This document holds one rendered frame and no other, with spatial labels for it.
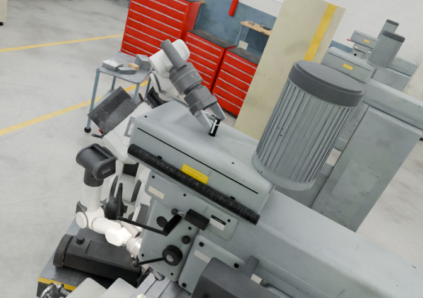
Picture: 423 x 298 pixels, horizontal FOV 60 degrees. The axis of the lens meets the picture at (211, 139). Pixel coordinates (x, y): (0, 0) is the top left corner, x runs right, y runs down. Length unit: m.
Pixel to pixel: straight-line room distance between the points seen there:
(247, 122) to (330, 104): 2.10
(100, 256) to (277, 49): 1.88
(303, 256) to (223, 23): 9.92
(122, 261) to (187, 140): 1.45
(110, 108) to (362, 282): 1.19
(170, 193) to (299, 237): 0.42
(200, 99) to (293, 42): 1.76
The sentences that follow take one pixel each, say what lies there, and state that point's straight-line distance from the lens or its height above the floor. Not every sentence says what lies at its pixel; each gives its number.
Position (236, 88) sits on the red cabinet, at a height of 0.50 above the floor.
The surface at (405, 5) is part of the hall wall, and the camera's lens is 10.02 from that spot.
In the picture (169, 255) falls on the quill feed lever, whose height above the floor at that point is 1.47.
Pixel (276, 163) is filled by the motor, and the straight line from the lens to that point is 1.03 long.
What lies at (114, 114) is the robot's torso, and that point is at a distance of 1.68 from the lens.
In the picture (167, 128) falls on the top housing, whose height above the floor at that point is 1.89.
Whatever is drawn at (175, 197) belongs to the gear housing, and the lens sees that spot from 1.19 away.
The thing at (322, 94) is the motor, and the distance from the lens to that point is 0.94.
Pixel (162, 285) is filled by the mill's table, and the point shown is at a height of 0.90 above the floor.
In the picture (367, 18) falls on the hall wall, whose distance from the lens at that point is 10.02.
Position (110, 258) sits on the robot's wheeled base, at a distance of 2.43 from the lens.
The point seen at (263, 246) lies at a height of 1.69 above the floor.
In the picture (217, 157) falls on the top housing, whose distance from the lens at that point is 1.06.
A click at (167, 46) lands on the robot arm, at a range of 1.13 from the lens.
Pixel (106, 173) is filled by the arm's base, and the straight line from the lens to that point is 1.70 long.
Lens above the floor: 2.42
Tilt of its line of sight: 27 degrees down
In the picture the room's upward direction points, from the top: 20 degrees clockwise
